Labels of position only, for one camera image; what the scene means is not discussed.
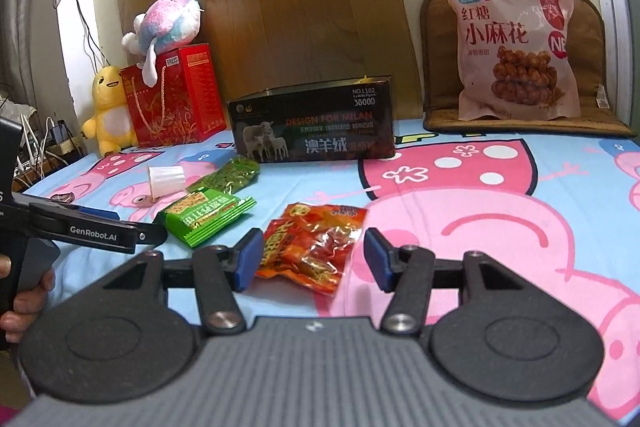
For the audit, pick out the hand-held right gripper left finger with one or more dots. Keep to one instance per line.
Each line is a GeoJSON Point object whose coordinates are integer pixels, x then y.
{"type": "Point", "coordinates": [250, 257]}

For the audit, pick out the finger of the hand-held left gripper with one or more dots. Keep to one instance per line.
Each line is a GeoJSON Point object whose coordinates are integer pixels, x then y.
{"type": "Point", "coordinates": [97, 213]}

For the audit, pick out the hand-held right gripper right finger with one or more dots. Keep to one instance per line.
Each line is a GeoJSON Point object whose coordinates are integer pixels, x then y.
{"type": "Point", "coordinates": [376, 257]}

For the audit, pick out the orange red snack packet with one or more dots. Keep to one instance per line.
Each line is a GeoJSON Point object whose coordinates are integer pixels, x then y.
{"type": "Point", "coordinates": [305, 252]}

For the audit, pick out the bright green snack packet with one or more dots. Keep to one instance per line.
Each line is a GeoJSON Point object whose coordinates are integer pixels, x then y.
{"type": "Point", "coordinates": [205, 217]}

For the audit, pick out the white plastic cup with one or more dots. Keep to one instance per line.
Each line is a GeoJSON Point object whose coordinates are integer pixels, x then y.
{"type": "Point", "coordinates": [165, 179]}

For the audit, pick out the dark green pea packet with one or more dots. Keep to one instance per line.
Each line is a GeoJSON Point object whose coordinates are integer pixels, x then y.
{"type": "Point", "coordinates": [230, 172]}

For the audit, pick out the dark printed box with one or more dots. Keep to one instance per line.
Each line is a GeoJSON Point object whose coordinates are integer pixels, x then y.
{"type": "Point", "coordinates": [310, 127]}

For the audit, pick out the person's left hand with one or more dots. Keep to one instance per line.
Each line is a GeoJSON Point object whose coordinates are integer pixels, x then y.
{"type": "Point", "coordinates": [30, 302]}

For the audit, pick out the small foil wrapper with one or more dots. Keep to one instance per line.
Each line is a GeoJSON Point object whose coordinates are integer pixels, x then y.
{"type": "Point", "coordinates": [62, 197]}

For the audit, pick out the yellow plush toy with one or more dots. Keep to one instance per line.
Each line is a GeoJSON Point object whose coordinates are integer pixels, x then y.
{"type": "Point", "coordinates": [112, 107]}

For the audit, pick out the cartoon printed bed sheet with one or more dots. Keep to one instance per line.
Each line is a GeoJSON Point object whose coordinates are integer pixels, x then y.
{"type": "Point", "coordinates": [500, 217]}

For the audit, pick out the red gift box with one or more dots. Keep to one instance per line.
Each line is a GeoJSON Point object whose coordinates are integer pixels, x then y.
{"type": "Point", "coordinates": [185, 107]}

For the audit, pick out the pastel plush toy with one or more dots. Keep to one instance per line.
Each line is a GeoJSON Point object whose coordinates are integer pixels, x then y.
{"type": "Point", "coordinates": [165, 24]}

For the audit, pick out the person's torso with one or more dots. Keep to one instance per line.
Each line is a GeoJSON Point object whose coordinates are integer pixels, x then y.
{"type": "Point", "coordinates": [5, 414]}

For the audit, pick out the large pink snack bag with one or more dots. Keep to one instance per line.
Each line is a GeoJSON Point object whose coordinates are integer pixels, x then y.
{"type": "Point", "coordinates": [505, 37]}

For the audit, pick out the brown seat cushion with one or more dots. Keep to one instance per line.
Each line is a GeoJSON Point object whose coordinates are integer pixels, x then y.
{"type": "Point", "coordinates": [592, 57]}

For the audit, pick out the white door frame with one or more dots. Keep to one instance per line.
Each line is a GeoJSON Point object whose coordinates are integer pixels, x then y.
{"type": "Point", "coordinates": [612, 7]}

